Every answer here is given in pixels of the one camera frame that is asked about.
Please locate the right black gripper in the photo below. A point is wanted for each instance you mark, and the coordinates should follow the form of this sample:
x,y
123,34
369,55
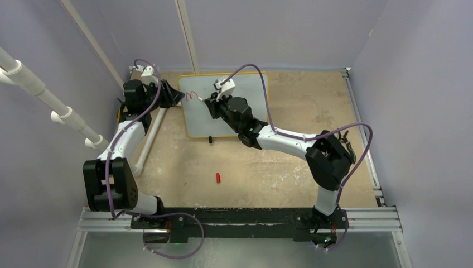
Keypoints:
x,y
215,104

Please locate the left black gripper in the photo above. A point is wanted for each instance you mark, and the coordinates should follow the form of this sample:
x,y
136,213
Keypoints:
x,y
170,96

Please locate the yellow framed whiteboard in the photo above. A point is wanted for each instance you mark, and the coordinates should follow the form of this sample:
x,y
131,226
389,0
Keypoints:
x,y
197,116

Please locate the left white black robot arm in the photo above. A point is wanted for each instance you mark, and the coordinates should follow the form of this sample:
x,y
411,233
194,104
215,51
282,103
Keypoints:
x,y
109,181

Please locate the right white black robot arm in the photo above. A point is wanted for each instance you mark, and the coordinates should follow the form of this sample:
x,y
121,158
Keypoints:
x,y
329,161

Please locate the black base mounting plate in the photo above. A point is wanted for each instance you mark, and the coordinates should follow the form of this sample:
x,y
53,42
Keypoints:
x,y
299,224

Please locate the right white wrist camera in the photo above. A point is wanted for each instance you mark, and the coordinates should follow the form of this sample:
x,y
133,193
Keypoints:
x,y
224,87

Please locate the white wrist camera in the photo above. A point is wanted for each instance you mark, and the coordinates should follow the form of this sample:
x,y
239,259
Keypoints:
x,y
147,75
224,87

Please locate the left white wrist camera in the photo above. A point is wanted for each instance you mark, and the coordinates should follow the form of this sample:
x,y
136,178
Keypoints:
x,y
147,75

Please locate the yellow handled pliers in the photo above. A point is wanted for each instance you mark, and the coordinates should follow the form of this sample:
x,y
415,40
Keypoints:
x,y
121,114

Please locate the black handled pliers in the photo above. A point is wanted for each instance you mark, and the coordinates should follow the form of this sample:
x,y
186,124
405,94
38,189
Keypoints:
x,y
342,137

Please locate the white PVC pipe frame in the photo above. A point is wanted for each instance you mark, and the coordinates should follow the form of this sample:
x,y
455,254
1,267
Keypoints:
x,y
47,39

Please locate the aluminium extrusion rail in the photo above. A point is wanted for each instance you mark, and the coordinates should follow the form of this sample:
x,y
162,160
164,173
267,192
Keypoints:
x,y
111,187

